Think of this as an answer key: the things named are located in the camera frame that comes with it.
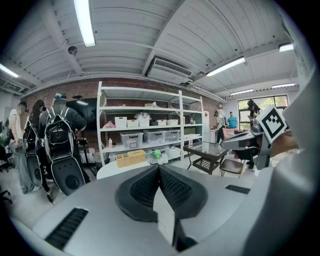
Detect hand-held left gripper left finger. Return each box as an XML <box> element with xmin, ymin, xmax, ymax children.
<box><xmin>32</xmin><ymin>164</ymin><xmax>177</xmax><ymax>256</ymax></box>

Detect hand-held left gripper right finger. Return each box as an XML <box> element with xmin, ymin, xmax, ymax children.
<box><xmin>159</xmin><ymin>164</ymin><xmax>260</xmax><ymax>246</ymax></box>

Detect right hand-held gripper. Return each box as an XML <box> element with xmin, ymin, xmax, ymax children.
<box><xmin>221</xmin><ymin>104</ymin><xmax>288</xmax><ymax>171</ymax></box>

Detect person's right forearm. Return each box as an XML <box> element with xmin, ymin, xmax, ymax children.
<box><xmin>271</xmin><ymin>131</ymin><xmax>300</xmax><ymax>157</ymax></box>

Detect brown seat chair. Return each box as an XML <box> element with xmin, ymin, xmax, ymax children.
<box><xmin>219</xmin><ymin>158</ymin><xmax>248</xmax><ymax>179</ymax></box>

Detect white refrigerator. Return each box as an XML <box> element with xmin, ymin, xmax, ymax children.
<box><xmin>202</xmin><ymin>110</ymin><xmax>210</xmax><ymax>144</ymax></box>

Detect white round table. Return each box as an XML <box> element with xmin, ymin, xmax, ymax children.
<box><xmin>96</xmin><ymin>160</ymin><xmax>151</xmax><ymax>180</ymax></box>

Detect wicker tissue box organiser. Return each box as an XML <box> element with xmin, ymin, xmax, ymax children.
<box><xmin>115</xmin><ymin>149</ymin><xmax>147</xmax><ymax>169</ymax></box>

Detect grey trash can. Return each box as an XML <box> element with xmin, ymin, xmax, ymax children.
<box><xmin>92</xmin><ymin>151</ymin><xmax>110</xmax><ymax>169</ymax></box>

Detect ceiling tube light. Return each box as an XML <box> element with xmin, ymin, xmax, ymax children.
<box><xmin>205</xmin><ymin>56</ymin><xmax>246</xmax><ymax>78</ymax></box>
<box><xmin>229</xmin><ymin>88</ymin><xmax>255</xmax><ymax>96</ymax></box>
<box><xmin>73</xmin><ymin>0</ymin><xmax>96</xmax><ymax>48</ymax></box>
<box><xmin>0</xmin><ymin>62</ymin><xmax>20</xmax><ymax>78</ymax></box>
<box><xmin>271</xmin><ymin>82</ymin><xmax>296</xmax><ymax>89</ymax></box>
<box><xmin>278</xmin><ymin>42</ymin><xmax>295</xmax><ymax>53</ymax></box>

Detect black-framed window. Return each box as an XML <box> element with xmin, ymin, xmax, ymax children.
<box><xmin>236</xmin><ymin>95</ymin><xmax>288</xmax><ymax>124</ymax></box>

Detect clear lidded storage bin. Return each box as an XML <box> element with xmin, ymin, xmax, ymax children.
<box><xmin>119</xmin><ymin>131</ymin><xmax>144</xmax><ymax>151</ymax></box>
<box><xmin>164</xmin><ymin>129</ymin><xmax>181</xmax><ymax>143</ymax></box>
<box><xmin>143</xmin><ymin>129</ymin><xmax>166</xmax><ymax>145</ymax></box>

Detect person's grey shirt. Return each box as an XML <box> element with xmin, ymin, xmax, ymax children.
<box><xmin>199</xmin><ymin>7</ymin><xmax>318</xmax><ymax>256</ymax></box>

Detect white basket with plastic bag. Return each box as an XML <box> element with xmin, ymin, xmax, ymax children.
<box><xmin>134</xmin><ymin>112</ymin><xmax>151</xmax><ymax>127</ymax></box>

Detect black grey-trimmed backpack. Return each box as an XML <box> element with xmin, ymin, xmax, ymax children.
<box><xmin>44</xmin><ymin>107</ymin><xmax>86</xmax><ymax>196</ymax></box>
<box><xmin>22</xmin><ymin>119</ymin><xmax>44</xmax><ymax>189</ymax></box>

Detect white metal shelving unit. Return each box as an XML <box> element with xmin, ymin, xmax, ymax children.
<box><xmin>96</xmin><ymin>81</ymin><xmax>204</xmax><ymax>166</ymax></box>

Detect ceiling air conditioner unit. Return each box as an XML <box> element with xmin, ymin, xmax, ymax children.
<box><xmin>145</xmin><ymin>55</ymin><xmax>194</xmax><ymax>85</ymax></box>

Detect black office chair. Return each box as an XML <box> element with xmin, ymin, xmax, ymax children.
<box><xmin>0</xmin><ymin>143</ymin><xmax>13</xmax><ymax>205</ymax></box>

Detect black wall screen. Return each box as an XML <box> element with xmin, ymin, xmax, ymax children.
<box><xmin>66</xmin><ymin>98</ymin><xmax>98</xmax><ymax>131</ymax></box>

